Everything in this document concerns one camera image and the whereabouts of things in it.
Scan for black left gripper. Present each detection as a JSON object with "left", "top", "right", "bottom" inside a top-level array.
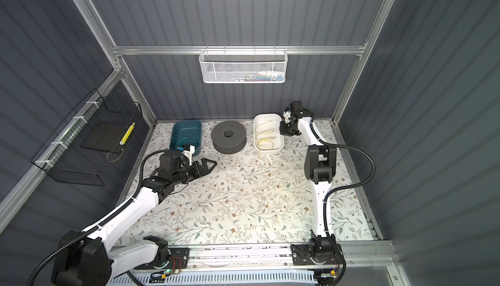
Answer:
[{"left": 172, "top": 158, "right": 216, "bottom": 187}]

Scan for grey perforated cable spool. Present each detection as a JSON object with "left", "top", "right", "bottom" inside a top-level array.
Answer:
[{"left": 211, "top": 120, "right": 247, "bottom": 155}]

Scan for yellow cable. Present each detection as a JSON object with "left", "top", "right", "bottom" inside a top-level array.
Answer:
[{"left": 255, "top": 119, "right": 277, "bottom": 158}]

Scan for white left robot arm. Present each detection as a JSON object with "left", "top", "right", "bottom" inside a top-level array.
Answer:
[{"left": 44, "top": 149, "right": 217, "bottom": 285}]

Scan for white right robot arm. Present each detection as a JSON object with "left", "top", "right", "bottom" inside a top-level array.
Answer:
[{"left": 279, "top": 101, "right": 340, "bottom": 264}]

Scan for white plastic tub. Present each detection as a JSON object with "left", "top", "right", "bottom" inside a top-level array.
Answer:
[{"left": 253, "top": 114, "right": 285, "bottom": 155}]

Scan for teal plastic tub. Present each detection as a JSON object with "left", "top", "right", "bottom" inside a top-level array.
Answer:
[{"left": 169, "top": 119, "right": 202, "bottom": 156}]

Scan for items in white basket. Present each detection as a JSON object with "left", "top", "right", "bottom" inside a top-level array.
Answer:
[{"left": 233, "top": 71, "right": 285, "bottom": 82}]

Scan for black flat pad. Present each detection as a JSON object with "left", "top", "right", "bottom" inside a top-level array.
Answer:
[{"left": 80, "top": 122, "right": 126, "bottom": 153}]

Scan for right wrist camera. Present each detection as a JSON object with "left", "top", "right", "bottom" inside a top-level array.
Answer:
[{"left": 283, "top": 107, "right": 291, "bottom": 124}]

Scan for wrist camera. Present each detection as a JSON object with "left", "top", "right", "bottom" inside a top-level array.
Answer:
[
  {"left": 283, "top": 107, "right": 291, "bottom": 124},
  {"left": 182, "top": 144, "right": 195, "bottom": 164}
]

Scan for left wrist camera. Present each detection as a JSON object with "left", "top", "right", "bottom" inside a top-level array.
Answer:
[{"left": 182, "top": 144, "right": 195, "bottom": 164}]

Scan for green cable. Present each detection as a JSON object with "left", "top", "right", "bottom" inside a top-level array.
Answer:
[{"left": 174, "top": 137, "right": 195, "bottom": 152}]

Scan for white wire wall basket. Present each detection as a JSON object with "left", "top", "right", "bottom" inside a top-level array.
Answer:
[{"left": 199, "top": 50, "right": 289, "bottom": 84}]

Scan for black wire wall basket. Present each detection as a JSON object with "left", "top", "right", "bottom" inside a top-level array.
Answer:
[{"left": 31, "top": 90, "right": 142, "bottom": 187}]

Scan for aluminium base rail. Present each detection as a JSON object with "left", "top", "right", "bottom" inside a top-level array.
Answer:
[{"left": 109, "top": 240, "right": 409, "bottom": 285}]

